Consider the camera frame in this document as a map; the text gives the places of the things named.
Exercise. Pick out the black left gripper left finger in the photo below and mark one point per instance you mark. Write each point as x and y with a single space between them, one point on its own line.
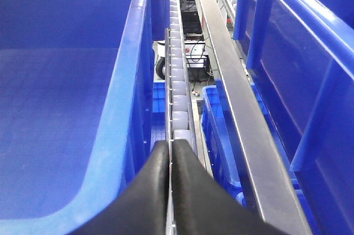
141 207

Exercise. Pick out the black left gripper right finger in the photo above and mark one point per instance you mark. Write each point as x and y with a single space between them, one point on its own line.
201 205

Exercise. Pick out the blue bin lower level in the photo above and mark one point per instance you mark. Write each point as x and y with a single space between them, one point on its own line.
223 163

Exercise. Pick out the white roller track right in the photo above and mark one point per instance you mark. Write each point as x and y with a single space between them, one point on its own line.
178 112

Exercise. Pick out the white wheeled equipment cart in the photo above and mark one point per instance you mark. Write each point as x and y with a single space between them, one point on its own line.
197 59

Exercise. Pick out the large blue plastic bin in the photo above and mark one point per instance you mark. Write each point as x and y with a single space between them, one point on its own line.
76 106

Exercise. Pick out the blue bin right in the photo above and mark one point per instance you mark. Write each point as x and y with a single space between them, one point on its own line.
300 56

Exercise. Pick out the steel shelf divider rail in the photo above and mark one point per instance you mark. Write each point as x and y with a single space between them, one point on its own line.
267 187

